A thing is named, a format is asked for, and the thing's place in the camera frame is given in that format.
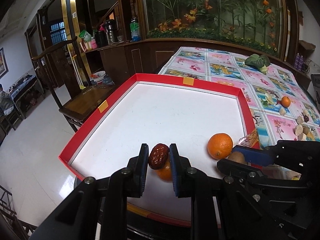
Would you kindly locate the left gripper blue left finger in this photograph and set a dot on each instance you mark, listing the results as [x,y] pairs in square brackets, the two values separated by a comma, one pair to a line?
[139,167]

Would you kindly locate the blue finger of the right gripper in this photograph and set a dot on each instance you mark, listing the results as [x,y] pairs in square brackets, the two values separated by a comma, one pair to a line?
[255,156]

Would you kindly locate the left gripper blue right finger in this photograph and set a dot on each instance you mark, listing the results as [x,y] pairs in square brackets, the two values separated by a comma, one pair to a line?
[179,166]

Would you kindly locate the orange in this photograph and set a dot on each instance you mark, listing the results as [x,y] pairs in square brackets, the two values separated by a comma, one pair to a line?
[285,101]
[165,173]
[220,146]

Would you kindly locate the orange at table edge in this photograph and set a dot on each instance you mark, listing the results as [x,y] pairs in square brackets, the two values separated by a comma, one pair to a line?
[165,173]

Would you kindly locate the red white shallow box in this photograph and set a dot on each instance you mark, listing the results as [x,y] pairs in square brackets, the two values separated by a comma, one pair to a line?
[152,109]

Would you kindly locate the beige lotus root piece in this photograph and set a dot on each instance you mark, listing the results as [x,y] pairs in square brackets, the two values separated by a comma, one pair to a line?
[298,130]

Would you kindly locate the small beige root piece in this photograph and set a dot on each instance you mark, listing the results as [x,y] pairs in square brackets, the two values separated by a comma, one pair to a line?
[282,111]

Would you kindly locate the colourful patterned tablecloth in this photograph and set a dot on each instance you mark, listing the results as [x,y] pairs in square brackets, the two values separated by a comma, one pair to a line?
[262,92]

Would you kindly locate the green leafy vegetable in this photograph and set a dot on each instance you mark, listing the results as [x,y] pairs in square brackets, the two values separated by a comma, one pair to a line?
[259,62]

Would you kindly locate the purple bottles pair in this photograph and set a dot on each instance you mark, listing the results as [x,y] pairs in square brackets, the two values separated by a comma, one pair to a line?
[298,64]

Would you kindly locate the wooden chair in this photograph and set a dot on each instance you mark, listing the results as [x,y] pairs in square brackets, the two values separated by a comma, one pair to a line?
[83,102]

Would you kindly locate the green spray bottle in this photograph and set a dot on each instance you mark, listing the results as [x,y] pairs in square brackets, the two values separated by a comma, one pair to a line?
[134,27]

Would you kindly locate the wall picture frame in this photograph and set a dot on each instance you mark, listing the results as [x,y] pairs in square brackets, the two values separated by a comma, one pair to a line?
[3,63]

